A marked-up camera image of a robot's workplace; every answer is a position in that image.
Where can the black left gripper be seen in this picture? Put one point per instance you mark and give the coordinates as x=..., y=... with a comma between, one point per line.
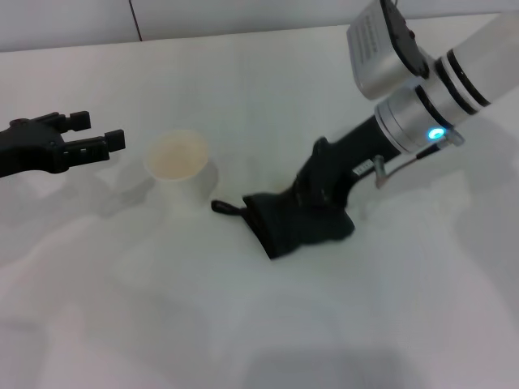
x=28, y=148

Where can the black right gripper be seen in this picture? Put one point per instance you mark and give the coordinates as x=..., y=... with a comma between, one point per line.
x=344, y=166

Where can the dark blue rag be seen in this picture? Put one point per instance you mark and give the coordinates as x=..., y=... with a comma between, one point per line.
x=292, y=227

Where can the white paper cup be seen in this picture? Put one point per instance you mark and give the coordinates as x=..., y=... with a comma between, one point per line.
x=178, y=170

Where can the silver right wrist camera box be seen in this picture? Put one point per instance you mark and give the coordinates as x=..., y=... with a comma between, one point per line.
x=381, y=52

